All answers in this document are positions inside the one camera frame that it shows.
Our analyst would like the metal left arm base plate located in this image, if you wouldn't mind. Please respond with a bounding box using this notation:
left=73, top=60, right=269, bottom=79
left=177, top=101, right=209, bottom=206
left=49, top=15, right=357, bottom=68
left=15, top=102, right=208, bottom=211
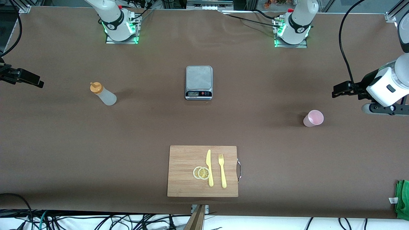
left=274, top=16, right=309, bottom=49

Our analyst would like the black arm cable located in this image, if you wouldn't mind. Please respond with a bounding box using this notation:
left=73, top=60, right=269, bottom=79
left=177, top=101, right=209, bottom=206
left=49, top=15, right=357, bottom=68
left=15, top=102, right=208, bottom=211
left=0, top=0, right=22, bottom=58
left=339, top=0, right=367, bottom=85

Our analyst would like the translucent sauce bottle orange cap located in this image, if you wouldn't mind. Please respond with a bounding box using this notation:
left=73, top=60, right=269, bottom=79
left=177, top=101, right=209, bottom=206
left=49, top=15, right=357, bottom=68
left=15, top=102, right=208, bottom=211
left=90, top=82, right=117, bottom=106

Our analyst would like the green cloth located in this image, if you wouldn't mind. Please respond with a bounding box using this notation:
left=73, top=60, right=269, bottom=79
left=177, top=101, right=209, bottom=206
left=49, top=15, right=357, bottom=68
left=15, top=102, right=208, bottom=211
left=389, top=180, right=409, bottom=220

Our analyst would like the yellow plastic knife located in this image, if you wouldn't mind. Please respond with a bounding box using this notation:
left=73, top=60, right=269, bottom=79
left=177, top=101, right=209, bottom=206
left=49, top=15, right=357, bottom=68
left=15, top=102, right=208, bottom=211
left=206, top=149, right=214, bottom=187

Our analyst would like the silver digital kitchen scale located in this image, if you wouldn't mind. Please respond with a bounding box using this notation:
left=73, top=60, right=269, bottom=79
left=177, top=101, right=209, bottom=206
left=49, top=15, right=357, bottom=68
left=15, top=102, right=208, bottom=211
left=185, top=65, right=213, bottom=101

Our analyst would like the black table cable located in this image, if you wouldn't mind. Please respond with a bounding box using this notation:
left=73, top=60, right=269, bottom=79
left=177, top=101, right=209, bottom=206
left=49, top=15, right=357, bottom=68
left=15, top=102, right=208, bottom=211
left=220, top=9, right=283, bottom=28

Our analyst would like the teal floor cable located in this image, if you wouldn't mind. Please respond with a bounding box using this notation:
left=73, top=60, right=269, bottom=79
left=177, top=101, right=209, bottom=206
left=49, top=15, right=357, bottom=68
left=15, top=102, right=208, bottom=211
left=38, top=210, right=49, bottom=230

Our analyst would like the yellow plastic fork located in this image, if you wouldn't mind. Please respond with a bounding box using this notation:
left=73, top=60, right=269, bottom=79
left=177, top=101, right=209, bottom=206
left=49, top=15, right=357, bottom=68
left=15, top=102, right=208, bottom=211
left=218, top=153, right=227, bottom=188

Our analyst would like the wooden cutting board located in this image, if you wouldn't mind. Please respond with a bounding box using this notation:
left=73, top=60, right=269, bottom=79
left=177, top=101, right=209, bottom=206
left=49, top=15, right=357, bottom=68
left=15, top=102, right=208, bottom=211
left=167, top=145, right=242, bottom=197

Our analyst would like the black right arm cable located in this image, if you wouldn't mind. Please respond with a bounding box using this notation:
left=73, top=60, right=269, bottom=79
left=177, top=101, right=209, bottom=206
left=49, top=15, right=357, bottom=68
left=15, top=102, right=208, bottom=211
left=0, top=0, right=22, bottom=58

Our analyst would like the pink plastic cup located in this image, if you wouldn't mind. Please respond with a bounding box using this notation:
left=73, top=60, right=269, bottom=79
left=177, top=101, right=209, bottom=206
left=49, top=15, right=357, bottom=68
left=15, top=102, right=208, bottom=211
left=303, top=110, right=324, bottom=127

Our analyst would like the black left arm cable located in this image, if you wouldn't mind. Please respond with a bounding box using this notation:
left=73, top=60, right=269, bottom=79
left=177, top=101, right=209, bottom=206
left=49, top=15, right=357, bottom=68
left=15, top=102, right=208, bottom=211
left=339, top=0, right=367, bottom=85

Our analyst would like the wooden post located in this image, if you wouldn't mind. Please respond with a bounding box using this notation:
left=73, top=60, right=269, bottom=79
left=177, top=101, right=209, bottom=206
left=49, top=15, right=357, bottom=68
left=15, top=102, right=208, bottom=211
left=184, top=204, right=206, bottom=230

